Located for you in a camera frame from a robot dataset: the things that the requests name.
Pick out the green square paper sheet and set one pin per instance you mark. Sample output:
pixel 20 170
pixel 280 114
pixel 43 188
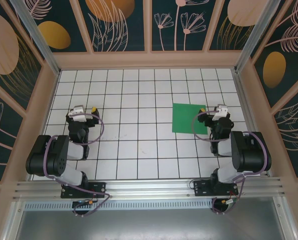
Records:
pixel 184 117

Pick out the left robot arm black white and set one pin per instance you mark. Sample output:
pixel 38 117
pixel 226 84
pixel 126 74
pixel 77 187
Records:
pixel 74 152

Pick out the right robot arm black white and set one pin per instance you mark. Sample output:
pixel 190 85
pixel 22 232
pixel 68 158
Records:
pixel 251 152

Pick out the grey metal sheet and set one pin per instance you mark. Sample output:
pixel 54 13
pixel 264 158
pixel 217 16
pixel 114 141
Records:
pixel 149 225

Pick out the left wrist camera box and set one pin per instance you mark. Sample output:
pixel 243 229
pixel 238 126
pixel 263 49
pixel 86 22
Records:
pixel 77 112

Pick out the aluminium side rail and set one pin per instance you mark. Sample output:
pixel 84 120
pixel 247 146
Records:
pixel 242 100

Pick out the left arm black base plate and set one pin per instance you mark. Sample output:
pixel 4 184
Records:
pixel 99 188

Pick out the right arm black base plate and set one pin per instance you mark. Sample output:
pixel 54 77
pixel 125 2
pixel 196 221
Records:
pixel 201 188

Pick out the aluminium frame post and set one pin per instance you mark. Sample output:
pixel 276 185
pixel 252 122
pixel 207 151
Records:
pixel 42 47
pixel 249 45

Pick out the aluminium mounting rail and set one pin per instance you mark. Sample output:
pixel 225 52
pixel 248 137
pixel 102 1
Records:
pixel 149 186

